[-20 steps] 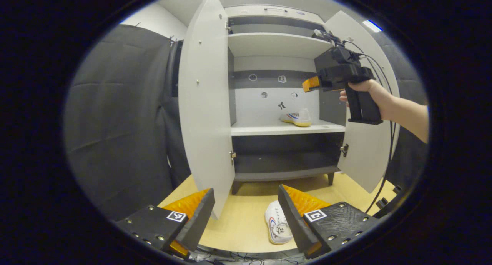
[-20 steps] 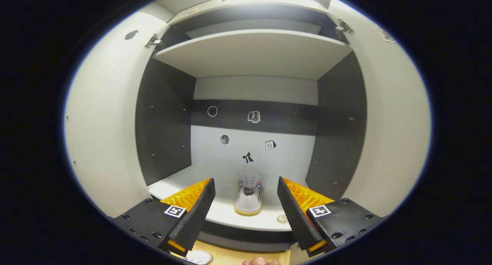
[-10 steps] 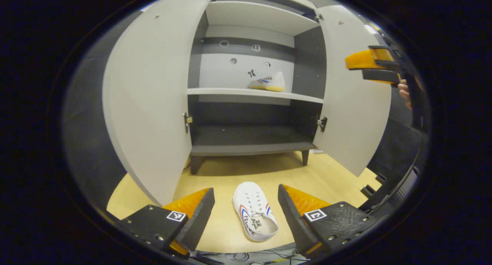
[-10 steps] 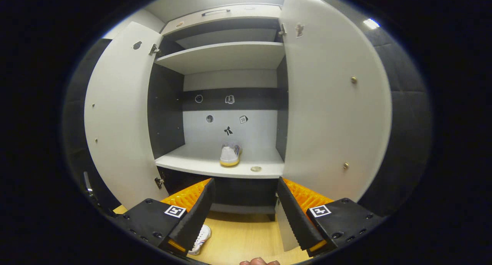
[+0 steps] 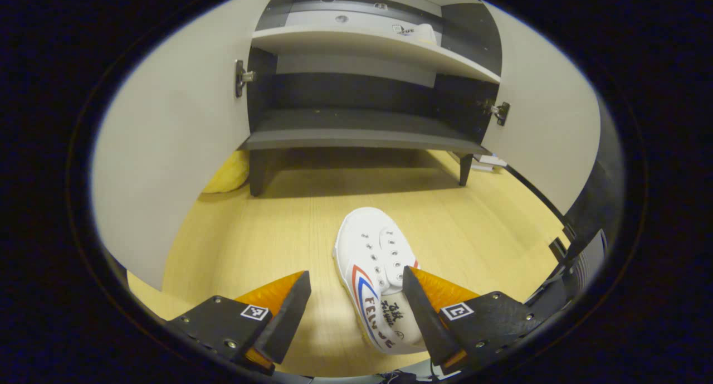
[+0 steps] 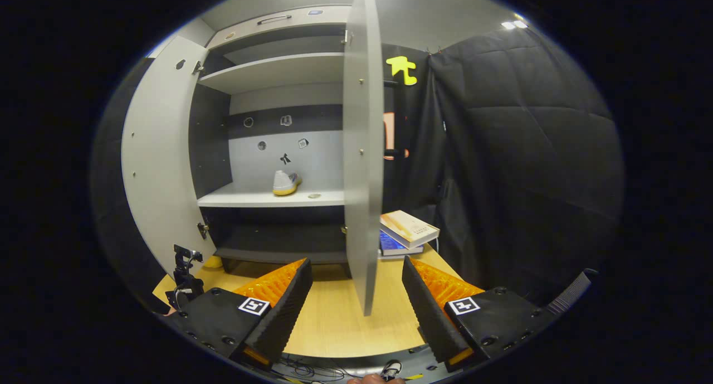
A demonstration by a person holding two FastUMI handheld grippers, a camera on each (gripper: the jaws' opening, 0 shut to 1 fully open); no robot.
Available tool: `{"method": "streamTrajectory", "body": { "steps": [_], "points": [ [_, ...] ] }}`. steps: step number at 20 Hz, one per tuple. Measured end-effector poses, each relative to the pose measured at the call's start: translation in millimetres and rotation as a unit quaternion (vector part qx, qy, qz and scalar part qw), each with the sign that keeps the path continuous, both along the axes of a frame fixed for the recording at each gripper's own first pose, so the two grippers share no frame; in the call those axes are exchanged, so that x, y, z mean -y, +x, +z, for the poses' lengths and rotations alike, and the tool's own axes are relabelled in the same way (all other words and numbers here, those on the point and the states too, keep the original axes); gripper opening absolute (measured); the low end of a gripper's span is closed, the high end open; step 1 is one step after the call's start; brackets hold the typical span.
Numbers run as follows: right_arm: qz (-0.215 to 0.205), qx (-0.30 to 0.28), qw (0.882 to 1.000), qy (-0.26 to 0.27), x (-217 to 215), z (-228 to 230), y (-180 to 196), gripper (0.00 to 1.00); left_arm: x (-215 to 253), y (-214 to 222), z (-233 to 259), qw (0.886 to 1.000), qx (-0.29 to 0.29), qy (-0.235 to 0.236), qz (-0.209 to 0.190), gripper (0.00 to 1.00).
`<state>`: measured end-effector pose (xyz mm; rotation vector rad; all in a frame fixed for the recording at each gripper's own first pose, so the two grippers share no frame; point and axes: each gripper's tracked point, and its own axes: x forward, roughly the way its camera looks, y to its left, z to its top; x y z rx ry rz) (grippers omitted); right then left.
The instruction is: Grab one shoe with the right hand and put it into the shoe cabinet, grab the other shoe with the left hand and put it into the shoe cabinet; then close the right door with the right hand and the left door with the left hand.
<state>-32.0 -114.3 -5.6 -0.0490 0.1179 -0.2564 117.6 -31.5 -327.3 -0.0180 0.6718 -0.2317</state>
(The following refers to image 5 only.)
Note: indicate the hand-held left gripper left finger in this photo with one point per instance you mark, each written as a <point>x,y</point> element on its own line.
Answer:
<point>289,320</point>

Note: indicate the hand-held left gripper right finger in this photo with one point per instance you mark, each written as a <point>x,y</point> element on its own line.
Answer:
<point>426,320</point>

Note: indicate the white canvas shoe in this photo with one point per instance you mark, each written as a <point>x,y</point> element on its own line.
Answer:
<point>373,244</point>
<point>423,34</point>

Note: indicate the white cabinet door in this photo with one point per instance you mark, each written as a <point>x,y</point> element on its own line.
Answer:
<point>167,150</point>
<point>546,122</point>

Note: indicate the metal door hinge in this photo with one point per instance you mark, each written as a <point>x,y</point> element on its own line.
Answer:
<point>240,78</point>
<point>500,112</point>

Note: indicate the small white box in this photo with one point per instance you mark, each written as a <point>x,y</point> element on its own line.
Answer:
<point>490,162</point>

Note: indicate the yellow rounded object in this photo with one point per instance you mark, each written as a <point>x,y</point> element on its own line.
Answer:
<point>227,173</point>

